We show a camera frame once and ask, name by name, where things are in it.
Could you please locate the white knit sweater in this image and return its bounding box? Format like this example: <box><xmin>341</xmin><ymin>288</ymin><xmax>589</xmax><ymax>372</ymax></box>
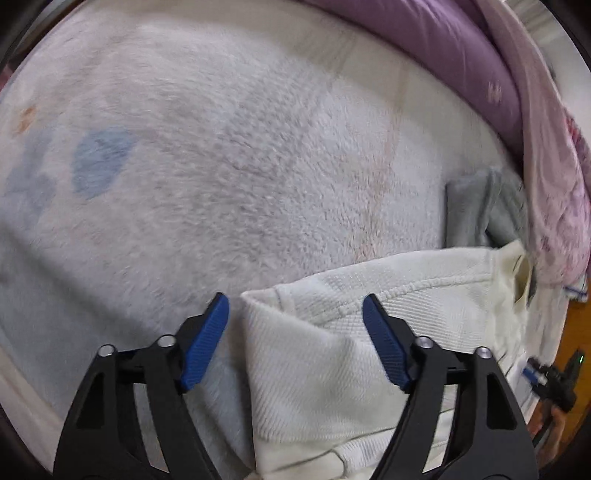
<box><xmin>239</xmin><ymin>239</ymin><xmax>537</xmax><ymax>480</ymax></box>

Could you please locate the person's right hand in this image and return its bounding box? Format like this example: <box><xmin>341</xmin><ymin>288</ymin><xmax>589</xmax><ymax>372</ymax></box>
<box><xmin>528</xmin><ymin>401</ymin><xmax>567</xmax><ymax>468</ymax></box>

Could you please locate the grey hoodie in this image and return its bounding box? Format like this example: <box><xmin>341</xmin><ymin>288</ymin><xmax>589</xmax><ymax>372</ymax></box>
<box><xmin>445</xmin><ymin>167</ymin><xmax>529</xmax><ymax>248</ymax></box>

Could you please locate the floral blue bed sheet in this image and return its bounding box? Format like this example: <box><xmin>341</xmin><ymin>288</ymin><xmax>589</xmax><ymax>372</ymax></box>
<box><xmin>1</xmin><ymin>1</ymin><xmax>523</xmax><ymax>467</ymax></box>

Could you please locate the purple floral quilt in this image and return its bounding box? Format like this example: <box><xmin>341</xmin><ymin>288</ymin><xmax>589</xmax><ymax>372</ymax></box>
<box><xmin>315</xmin><ymin>1</ymin><xmax>590</xmax><ymax>285</ymax></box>

